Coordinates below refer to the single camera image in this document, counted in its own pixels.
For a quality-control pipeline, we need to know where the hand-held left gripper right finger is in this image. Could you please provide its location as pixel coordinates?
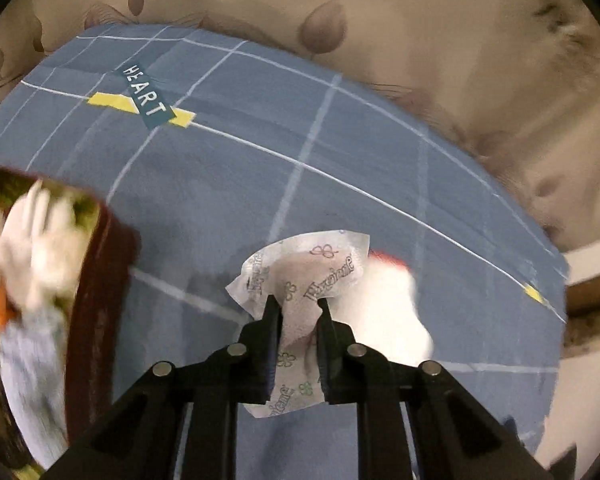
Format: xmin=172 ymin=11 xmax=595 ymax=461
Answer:
xmin=316 ymin=299 xmax=552 ymax=480

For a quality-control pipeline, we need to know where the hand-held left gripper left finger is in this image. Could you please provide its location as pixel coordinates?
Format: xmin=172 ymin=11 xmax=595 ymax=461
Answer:
xmin=45 ymin=294 xmax=283 ymax=480

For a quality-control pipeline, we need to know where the small white printed packet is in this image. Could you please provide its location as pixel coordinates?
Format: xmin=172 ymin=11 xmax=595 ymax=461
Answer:
xmin=225 ymin=228 xmax=371 ymax=419

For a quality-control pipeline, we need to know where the gold metal tin tray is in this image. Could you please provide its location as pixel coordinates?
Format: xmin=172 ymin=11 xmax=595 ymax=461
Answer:
xmin=0 ymin=165 xmax=144 ymax=472

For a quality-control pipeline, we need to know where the light blue fluffy towel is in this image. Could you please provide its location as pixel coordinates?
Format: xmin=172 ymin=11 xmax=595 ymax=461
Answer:
xmin=0 ymin=304 xmax=72 ymax=467

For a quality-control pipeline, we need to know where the white soft item red edge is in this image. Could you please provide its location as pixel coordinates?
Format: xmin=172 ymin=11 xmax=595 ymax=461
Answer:
xmin=364 ymin=250 xmax=437 ymax=367

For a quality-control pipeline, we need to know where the blue checked tablecloth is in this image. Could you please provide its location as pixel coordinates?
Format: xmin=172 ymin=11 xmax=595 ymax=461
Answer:
xmin=0 ymin=22 xmax=570 ymax=462

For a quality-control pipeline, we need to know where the white knotted cloth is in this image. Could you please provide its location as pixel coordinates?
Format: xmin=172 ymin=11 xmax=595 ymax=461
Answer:
xmin=0 ymin=182 xmax=89 ymax=312

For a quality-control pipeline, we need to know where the beige leaf print curtain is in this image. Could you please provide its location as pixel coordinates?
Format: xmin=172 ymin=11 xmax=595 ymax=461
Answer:
xmin=0 ymin=0 xmax=600 ymax=263

